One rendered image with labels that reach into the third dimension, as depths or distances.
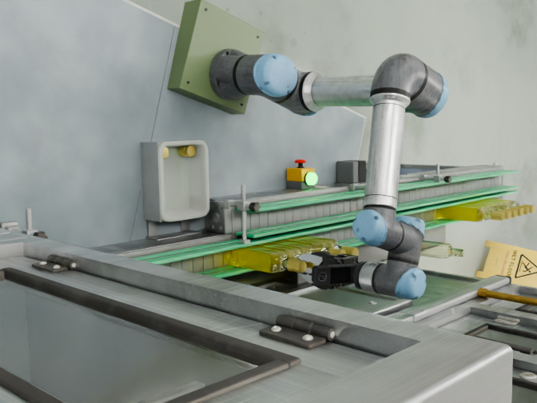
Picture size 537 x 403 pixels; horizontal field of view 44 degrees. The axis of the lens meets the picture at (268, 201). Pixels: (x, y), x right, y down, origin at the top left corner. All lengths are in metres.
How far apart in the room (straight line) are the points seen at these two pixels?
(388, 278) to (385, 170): 0.26
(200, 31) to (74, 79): 0.40
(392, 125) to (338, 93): 0.33
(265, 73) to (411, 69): 0.43
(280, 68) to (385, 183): 0.52
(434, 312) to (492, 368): 1.43
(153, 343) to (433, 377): 0.25
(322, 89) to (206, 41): 0.37
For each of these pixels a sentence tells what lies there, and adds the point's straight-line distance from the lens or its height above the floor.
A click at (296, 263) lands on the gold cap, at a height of 1.15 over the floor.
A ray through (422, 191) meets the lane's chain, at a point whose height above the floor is 0.88.
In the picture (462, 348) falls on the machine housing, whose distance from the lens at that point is 0.52.
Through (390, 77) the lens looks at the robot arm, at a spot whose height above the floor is 1.43.
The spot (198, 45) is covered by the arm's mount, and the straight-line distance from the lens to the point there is 1.99.
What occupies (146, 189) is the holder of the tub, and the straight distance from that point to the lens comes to 1.93.
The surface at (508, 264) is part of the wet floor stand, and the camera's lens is 5.23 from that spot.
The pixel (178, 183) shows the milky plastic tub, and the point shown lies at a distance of 1.99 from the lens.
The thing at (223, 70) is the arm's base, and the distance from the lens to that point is 1.98.
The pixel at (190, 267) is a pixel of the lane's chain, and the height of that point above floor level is 0.88.
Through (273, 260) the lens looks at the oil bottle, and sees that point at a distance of 1.85.
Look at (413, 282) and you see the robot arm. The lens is 1.60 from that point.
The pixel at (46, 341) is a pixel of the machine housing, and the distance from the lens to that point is 0.62.
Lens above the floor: 2.34
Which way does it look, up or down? 44 degrees down
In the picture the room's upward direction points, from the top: 96 degrees clockwise
